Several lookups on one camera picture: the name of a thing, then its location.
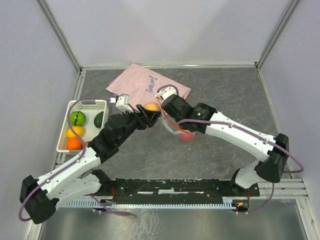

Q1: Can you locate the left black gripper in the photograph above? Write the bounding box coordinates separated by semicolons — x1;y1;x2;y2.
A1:
116;103;161;146

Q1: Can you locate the peach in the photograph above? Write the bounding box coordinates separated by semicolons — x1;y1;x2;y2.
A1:
143;102;162;112

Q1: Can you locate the clear zip top bag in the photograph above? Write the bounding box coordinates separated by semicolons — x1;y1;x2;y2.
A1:
161;108;195;138

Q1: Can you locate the red apple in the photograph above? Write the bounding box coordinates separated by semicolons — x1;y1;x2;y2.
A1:
179;133;194;142

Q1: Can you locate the dark green avocado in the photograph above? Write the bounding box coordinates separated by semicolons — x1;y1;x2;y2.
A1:
93;111;104;128

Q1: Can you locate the white perforated plastic basket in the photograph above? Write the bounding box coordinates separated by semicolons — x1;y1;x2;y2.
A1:
56;99;109;154

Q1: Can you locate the green apple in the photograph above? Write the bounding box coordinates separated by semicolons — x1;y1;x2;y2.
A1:
69;111;87;127

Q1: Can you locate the orange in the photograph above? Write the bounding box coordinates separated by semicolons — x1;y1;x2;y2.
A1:
66;137;83;151

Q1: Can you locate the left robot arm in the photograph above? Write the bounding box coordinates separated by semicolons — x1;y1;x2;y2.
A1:
18;102;162;224

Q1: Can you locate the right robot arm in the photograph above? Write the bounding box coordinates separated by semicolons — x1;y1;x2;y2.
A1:
161;94;289;196

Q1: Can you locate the pink cloth with lettering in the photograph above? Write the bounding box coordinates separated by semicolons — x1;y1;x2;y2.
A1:
106;63;191;108

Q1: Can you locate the yellow lemon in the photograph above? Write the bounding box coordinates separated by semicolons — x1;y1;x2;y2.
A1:
65;126;85;139

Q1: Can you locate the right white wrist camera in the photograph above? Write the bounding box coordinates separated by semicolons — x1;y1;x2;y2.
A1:
156;85;179;100

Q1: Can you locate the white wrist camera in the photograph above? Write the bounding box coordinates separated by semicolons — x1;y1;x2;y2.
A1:
156;85;179;100
110;94;134;113

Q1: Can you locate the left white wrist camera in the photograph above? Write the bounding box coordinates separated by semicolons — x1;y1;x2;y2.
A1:
110;94;134;113

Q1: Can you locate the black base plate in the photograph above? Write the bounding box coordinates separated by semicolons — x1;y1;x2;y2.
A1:
93;178;260;205

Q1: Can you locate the light blue cable duct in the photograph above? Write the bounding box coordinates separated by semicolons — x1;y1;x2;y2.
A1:
62;198;236;210

